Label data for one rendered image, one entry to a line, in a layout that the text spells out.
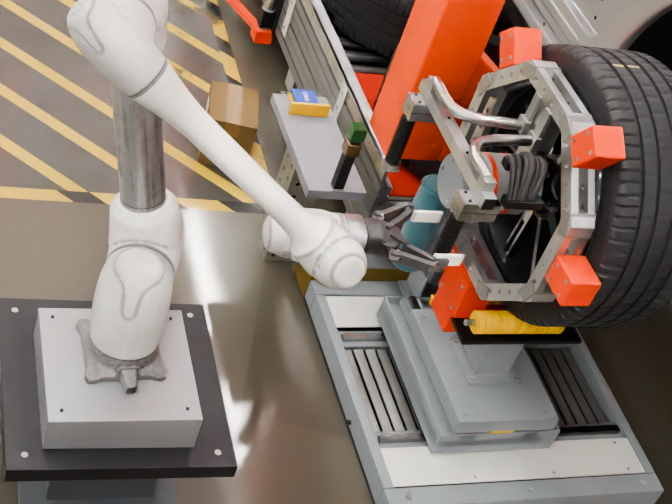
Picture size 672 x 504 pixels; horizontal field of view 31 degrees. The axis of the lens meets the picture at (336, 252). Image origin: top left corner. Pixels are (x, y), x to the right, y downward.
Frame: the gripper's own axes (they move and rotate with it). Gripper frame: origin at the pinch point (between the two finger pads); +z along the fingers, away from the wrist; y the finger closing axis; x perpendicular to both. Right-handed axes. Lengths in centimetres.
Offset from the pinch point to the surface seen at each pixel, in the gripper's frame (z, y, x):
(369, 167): 25, -85, -51
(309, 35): 25, -156, -52
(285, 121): -5, -89, -38
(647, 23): 70, -57, 25
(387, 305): 23, -44, -67
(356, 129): 2, -59, -17
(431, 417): 23, -4, -67
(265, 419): -16, -18, -83
